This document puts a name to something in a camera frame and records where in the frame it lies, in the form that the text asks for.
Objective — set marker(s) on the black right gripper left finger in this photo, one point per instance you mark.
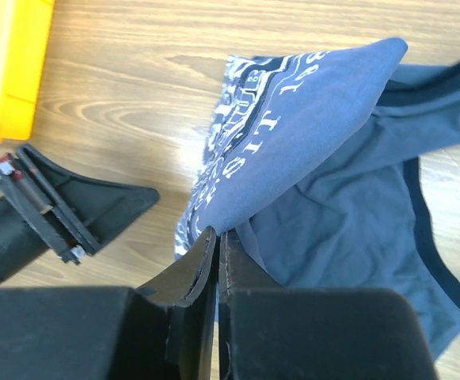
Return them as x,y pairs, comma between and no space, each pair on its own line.
161,330

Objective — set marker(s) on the yellow plastic tray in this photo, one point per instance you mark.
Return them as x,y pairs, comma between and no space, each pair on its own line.
24,31

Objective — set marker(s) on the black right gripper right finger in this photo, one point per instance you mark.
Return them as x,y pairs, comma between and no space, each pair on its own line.
267,331

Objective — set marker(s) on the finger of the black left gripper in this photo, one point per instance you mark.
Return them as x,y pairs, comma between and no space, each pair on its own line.
34,206
93,211

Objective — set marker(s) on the blue-grey tank top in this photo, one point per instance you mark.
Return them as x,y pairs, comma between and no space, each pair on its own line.
313,159

